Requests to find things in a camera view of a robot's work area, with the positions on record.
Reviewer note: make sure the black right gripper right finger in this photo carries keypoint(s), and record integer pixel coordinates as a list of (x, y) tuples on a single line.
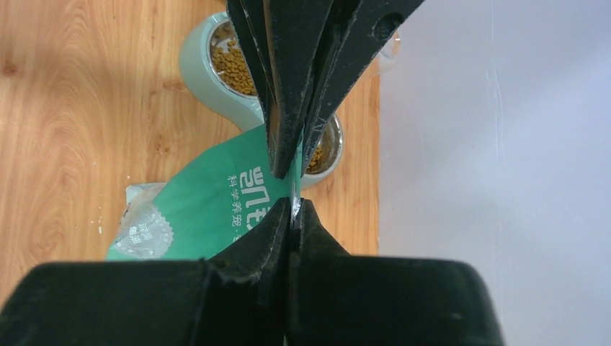
[(334, 298)]

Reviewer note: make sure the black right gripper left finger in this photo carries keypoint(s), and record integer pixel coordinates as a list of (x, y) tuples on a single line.
[(151, 302)]

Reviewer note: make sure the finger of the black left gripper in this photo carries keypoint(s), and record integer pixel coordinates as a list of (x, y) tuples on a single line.
[(280, 41), (355, 34)]

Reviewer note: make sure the green pet food bag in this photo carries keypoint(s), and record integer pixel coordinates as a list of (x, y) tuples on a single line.
[(208, 205)]

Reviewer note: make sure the brown pet food kibble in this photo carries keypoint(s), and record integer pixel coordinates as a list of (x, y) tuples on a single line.
[(230, 68)]

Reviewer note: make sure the teal double pet bowl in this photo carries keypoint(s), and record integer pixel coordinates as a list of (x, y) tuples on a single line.
[(203, 80)]

